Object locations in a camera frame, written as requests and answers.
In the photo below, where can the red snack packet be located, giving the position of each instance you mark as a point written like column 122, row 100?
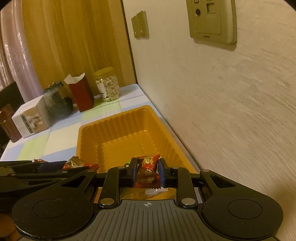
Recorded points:
column 39, row 160

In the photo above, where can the plastic jar of nuts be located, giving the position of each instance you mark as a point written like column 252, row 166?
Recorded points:
column 108, row 88

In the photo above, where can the dark glass jar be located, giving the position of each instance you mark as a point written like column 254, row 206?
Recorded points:
column 57, row 102

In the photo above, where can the brown thermos flask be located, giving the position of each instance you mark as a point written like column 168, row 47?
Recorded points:
column 9, row 125

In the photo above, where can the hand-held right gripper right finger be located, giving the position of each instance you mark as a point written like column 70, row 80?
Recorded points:
column 161, row 172

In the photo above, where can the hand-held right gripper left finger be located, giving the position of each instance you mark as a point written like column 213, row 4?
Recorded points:
column 133, row 172

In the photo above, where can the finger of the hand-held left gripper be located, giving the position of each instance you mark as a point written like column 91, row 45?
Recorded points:
column 52, row 166
column 16, row 164

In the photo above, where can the open red carton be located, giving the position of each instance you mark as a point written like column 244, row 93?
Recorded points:
column 82, row 95

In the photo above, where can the yellow curtain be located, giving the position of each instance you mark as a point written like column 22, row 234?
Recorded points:
column 69, row 34

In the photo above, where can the pink sheer curtain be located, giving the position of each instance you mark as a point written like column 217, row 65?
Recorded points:
column 13, row 46

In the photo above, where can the beige wall data socket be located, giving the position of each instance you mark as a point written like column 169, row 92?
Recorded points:
column 212, row 20

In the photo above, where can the orange plastic tray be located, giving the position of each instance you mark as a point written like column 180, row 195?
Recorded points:
column 120, row 129

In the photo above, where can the red candy packet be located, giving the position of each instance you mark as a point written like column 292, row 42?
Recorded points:
column 148, row 171
column 77, row 163

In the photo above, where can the white printed cardboard box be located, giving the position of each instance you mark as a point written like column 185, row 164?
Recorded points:
column 30, row 120

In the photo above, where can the checked tablecloth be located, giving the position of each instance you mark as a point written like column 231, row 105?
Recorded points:
column 57, row 141

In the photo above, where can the clear snack packet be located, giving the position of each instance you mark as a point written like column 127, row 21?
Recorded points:
column 153, row 192

